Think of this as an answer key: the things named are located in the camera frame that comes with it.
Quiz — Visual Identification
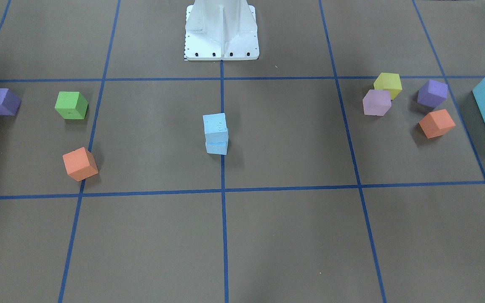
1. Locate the light blue block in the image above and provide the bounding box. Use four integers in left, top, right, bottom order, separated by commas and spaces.
203, 113, 229, 144
205, 141, 229, 155

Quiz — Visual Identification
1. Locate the light pink foam block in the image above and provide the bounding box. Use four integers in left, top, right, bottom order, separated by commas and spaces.
362, 89, 392, 116

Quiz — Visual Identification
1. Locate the orange foam block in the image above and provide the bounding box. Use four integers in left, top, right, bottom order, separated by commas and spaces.
419, 109, 456, 139
62, 146, 99, 182

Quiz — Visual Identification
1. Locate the yellow foam block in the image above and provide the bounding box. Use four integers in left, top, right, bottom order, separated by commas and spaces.
373, 72, 403, 100

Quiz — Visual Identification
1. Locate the green foam block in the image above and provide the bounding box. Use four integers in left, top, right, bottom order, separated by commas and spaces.
54, 91, 89, 120

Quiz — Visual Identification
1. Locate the purple foam block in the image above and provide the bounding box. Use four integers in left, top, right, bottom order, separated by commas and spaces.
416, 79, 449, 109
0, 88, 21, 116

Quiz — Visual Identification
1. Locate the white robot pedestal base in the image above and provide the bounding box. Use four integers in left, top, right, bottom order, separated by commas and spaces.
184, 0, 260, 61

